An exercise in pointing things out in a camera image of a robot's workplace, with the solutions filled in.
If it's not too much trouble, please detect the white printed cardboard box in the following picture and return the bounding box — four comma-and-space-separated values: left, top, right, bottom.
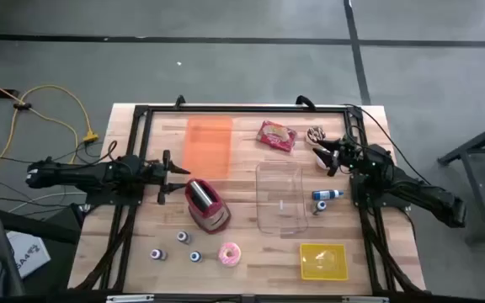
5, 230, 52, 279

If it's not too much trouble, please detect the black metal stand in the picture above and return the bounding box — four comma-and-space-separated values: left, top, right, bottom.
437, 114, 485, 245

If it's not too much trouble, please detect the black aluminium table frame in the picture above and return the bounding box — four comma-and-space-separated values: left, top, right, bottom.
72, 103, 428, 295

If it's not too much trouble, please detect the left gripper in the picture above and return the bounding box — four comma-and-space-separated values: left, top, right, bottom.
140, 150, 192, 206

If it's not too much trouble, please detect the pink frosted toy donut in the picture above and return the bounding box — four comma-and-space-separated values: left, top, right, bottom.
216, 242, 243, 268

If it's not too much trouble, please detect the red snack packet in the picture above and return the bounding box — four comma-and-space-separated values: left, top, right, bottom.
255, 120, 299, 153

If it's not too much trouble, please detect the yellow plastic tray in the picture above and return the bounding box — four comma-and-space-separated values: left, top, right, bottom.
299, 242, 349, 282

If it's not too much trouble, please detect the black desk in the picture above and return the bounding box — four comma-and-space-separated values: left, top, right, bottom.
0, 191, 82, 298

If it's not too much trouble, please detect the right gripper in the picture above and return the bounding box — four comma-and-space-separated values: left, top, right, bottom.
312, 136, 364, 177

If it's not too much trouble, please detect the chocolate frosted toy donut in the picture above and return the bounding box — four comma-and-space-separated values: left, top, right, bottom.
305, 125, 328, 146

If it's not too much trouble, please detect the clear plastic bin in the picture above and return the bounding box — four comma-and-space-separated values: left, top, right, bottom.
254, 161, 310, 236

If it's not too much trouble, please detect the yellow extension cable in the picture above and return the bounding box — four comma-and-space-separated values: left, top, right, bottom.
0, 71, 100, 193

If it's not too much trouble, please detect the shiny metal box grater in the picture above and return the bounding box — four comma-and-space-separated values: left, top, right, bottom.
184, 178, 232, 236

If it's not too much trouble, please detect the silver metal bracket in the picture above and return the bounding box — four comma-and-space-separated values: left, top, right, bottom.
105, 294, 155, 303
341, 295, 391, 303

